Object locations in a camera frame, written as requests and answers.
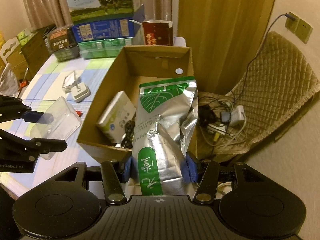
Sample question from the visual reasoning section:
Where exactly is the clear plastic lid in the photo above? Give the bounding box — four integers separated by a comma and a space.
30, 96, 82, 153

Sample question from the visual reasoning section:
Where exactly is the small white medicine box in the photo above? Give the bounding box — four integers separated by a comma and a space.
96, 90, 136, 144

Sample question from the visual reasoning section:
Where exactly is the wall power outlet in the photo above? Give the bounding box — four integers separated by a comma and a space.
285, 12, 300, 34

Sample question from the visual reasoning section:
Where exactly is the wooden door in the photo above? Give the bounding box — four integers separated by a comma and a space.
178, 0, 274, 94

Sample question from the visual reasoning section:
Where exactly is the cow milk carton box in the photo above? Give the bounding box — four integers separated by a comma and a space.
62, 0, 141, 26

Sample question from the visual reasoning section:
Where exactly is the blue milk carton box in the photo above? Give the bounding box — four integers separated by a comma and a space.
71, 4, 145, 43

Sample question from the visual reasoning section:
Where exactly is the dark red gift box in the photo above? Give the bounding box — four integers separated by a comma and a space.
142, 20, 173, 46

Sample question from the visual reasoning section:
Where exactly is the black usb cable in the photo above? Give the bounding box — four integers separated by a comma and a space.
120, 119, 137, 149

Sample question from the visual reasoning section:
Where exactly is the white plastic bag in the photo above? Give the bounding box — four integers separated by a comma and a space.
0, 63, 19, 97

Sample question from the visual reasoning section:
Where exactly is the checked tablecloth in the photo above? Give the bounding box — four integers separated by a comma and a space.
1, 56, 114, 199

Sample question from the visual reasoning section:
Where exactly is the black charger cable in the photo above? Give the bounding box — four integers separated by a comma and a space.
197, 13, 296, 131

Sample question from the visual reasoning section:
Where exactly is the white power strip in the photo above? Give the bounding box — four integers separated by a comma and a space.
206, 105, 246, 137

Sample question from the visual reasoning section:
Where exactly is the beige curtain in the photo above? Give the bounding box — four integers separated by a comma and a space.
22, 0, 172, 29

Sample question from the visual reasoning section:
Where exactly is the clear plastic packet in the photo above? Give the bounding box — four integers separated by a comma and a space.
62, 71, 81, 89

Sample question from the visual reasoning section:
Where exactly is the white plug night light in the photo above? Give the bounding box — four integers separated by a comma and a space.
71, 82, 91, 103

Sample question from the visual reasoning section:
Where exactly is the brown cardboard box stack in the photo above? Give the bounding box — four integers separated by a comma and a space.
1, 24, 56, 81

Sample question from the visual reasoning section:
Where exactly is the black hot pot bowl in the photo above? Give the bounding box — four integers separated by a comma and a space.
47, 24, 80, 62

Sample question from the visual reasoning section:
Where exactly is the green drink carton pack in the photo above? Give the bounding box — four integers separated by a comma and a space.
78, 38, 132, 60

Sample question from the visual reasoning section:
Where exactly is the open cardboard box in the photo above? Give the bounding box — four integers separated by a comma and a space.
76, 44, 200, 164

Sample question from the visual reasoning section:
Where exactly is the silver green foil pouch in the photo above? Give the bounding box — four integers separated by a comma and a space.
125, 76, 199, 197

